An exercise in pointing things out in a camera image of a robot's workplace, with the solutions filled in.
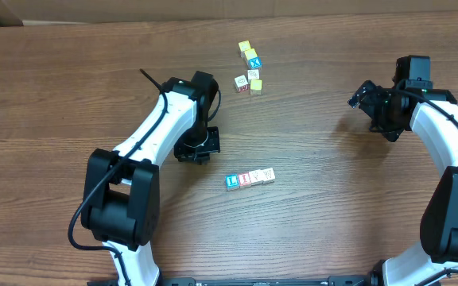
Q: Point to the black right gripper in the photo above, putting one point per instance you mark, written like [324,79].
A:
[392,129]

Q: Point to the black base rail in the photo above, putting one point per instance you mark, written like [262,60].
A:
[330,281]

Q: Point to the wooden block blue X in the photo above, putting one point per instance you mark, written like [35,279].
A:
[252,59]

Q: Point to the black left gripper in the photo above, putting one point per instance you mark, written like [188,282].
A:
[184,153]

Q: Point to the wooden block red apple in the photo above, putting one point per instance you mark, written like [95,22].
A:
[256,177]

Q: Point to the wooden block red letter M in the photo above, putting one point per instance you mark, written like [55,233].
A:
[241,83]

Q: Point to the plain wooden picture block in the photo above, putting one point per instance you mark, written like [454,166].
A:
[253,74]

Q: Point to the far yellow wooden block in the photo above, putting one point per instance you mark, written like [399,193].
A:
[243,46]

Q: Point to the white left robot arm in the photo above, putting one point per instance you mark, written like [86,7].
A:
[121,198]

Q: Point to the wooden block green side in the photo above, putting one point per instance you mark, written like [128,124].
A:
[268,175]

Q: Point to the wooden block yellow top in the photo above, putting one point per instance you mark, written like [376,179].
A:
[255,86]

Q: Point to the wooden block red letter Y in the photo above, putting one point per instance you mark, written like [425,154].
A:
[232,182]

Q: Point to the wooden block red letter I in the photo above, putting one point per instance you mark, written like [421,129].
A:
[244,179]

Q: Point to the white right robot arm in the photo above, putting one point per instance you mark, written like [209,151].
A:
[413,104]

